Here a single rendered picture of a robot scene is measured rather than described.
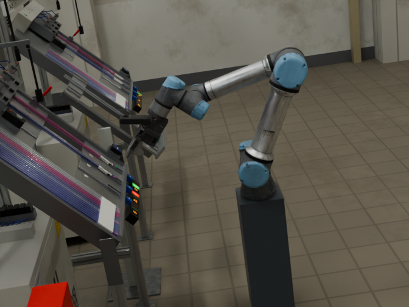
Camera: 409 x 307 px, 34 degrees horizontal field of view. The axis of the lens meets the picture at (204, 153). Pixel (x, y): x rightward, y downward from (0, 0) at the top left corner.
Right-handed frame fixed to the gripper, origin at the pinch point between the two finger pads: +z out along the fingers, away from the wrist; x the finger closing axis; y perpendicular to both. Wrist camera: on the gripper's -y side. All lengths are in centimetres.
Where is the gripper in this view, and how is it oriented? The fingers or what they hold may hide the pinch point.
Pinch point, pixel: (126, 153)
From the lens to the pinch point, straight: 261.4
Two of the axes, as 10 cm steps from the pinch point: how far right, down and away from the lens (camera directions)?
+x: -0.8, -3.4, 9.4
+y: 8.5, 4.6, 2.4
